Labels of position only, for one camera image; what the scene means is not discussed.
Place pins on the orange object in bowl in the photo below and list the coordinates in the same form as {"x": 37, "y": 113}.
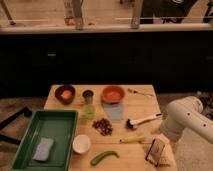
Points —
{"x": 66, "y": 94}

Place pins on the green translucent cup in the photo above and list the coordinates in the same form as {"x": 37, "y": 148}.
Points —
{"x": 89, "y": 111}

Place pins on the black stand legs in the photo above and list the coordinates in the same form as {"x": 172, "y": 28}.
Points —
{"x": 26, "y": 112}

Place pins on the green plastic tray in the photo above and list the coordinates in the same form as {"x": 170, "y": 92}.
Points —
{"x": 60, "y": 125}

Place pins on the grey sponge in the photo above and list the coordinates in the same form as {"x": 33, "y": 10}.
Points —
{"x": 43, "y": 149}

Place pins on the orange red bowl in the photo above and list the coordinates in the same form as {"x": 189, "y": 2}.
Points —
{"x": 113, "y": 94}

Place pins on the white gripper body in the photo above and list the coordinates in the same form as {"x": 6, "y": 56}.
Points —
{"x": 168, "y": 141}

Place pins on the green cucumber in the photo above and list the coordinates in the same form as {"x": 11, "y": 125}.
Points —
{"x": 98, "y": 158}

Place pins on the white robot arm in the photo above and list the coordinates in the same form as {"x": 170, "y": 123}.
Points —
{"x": 186, "y": 113}

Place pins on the dark metal cup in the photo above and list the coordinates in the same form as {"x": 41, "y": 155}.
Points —
{"x": 88, "y": 96}

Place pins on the dark red bowl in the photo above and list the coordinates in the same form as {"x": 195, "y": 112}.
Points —
{"x": 60, "y": 90}

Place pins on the pile of brown nuts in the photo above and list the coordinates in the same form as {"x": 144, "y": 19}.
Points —
{"x": 103, "y": 126}

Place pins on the white handled black brush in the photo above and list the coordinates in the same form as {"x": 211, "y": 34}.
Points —
{"x": 133, "y": 124}

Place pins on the white small bowl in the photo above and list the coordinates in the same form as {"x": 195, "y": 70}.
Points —
{"x": 81, "y": 144}

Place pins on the grey blue cloth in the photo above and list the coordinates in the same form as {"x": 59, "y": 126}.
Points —
{"x": 113, "y": 111}

